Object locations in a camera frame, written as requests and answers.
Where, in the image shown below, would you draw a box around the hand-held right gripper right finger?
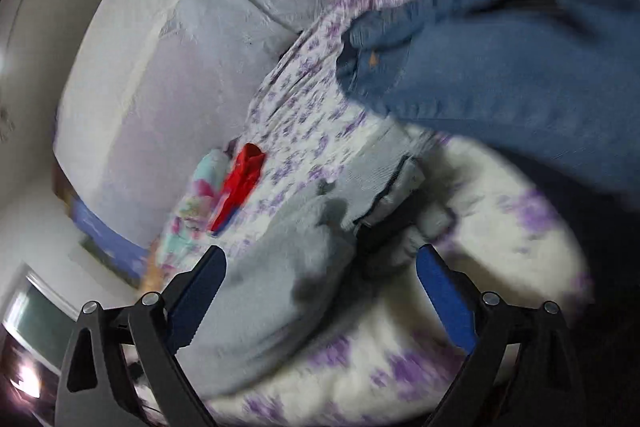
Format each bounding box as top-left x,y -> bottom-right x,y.
416,244 -> 586,427

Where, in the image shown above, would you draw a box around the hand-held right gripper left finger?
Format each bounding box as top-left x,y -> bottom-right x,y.
54,246 -> 228,427

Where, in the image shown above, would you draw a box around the grey sweatshirt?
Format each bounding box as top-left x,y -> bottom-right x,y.
177,134 -> 453,400

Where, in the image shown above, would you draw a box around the purple floral bed sheet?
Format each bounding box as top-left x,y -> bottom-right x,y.
205,0 -> 596,427

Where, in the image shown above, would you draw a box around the pastel patterned cloth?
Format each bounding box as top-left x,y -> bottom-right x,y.
159,148 -> 232,268

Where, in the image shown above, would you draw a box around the red cloth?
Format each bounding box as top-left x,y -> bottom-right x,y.
210,143 -> 266,235

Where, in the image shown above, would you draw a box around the window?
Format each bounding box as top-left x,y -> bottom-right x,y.
0,263 -> 81,373

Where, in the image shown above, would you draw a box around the blue denim jeans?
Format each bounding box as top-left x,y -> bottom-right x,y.
335,0 -> 640,212

